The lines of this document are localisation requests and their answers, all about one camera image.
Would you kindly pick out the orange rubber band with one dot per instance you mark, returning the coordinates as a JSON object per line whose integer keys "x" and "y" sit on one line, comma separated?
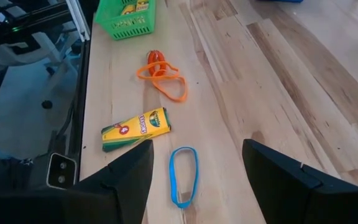
{"x": 140, "y": 74}
{"x": 183, "y": 93}

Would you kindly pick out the black chair caster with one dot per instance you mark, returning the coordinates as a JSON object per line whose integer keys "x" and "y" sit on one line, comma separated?
{"x": 47, "y": 104}

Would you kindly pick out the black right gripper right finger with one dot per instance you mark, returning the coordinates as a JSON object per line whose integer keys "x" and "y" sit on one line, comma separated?
{"x": 306, "y": 205}

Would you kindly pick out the silver metal bracket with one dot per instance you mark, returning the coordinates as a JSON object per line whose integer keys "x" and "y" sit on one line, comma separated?
{"x": 79, "y": 21}

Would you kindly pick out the white-rimmed black camera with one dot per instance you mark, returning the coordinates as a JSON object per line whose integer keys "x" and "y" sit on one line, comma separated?
{"x": 61, "y": 171}

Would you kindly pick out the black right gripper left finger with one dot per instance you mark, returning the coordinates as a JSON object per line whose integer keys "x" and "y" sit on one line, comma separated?
{"x": 104, "y": 205}

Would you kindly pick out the orange coil wristband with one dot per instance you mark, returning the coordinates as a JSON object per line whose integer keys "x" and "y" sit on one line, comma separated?
{"x": 152, "y": 59}

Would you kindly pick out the blue rubber band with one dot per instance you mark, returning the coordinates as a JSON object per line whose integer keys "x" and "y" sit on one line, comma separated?
{"x": 172, "y": 177}

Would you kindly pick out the black aluminium table frame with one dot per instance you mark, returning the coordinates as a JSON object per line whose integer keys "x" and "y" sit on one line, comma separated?
{"x": 80, "y": 109}

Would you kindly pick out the green plastic basket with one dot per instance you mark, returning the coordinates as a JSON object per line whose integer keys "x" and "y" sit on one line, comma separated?
{"x": 129, "y": 29}

